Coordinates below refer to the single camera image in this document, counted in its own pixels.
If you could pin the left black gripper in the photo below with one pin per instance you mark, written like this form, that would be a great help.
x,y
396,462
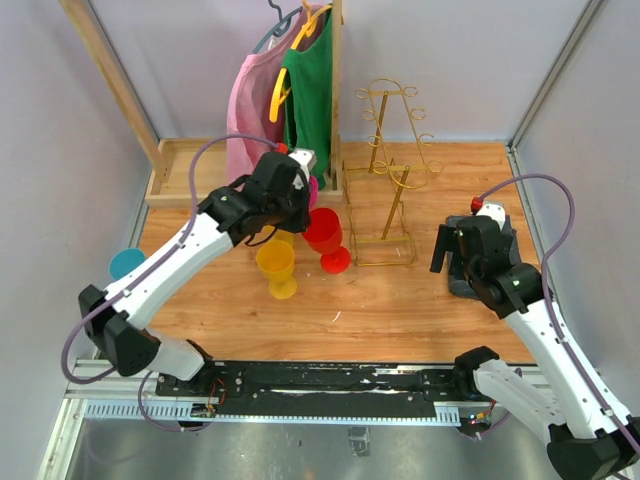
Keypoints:
x,y
302,221

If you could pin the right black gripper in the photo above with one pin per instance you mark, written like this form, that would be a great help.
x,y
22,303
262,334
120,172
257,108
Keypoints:
x,y
441,248

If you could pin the magenta plastic wine glass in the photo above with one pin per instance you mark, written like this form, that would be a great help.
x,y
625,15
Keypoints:
x,y
313,191

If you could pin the red plastic wine glass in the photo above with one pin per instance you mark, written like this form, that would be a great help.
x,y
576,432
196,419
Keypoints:
x,y
324,235

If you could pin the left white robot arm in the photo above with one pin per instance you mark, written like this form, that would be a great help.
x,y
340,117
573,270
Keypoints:
x,y
118,315

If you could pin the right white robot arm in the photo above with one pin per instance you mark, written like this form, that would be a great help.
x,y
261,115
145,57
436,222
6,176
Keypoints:
x,y
586,431

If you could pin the rear yellow wine glass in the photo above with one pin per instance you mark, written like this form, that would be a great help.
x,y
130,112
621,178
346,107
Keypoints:
x,y
273,234

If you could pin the yellow wine glass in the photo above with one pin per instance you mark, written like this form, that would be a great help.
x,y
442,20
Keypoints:
x,y
276,261
273,234

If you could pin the front yellow wine glass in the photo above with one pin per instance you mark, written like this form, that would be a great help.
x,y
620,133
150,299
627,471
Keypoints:
x,y
276,261

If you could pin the teal plastic wine glass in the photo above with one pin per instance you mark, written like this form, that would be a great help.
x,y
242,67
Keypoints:
x,y
124,262

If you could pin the grey checked cloth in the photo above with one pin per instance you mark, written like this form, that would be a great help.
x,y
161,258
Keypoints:
x,y
457,285

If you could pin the green vest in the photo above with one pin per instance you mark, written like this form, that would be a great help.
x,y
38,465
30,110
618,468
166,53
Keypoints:
x,y
307,110

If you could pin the pink shirt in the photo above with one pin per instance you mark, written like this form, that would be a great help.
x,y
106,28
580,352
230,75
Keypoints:
x,y
249,103

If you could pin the grey clothes hanger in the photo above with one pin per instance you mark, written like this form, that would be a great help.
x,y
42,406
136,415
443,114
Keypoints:
x,y
276,33

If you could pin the yellow clothes hanger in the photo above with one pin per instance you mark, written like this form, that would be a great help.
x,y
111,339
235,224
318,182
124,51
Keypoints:
x,y
284,82

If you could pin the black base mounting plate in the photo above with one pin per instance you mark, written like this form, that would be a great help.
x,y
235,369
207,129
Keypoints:
x,y
322,390

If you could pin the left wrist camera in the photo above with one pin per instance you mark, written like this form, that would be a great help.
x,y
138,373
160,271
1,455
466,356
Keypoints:
x,y
306,158

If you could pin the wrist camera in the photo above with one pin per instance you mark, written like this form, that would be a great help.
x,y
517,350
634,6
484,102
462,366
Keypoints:
x,y
306,158
484,207

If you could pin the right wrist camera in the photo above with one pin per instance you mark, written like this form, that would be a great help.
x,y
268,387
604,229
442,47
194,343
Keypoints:
x,y
484,207

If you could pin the gold wire wine glass rack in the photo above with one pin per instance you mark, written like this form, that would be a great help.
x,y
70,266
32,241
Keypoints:
x,y
397,161

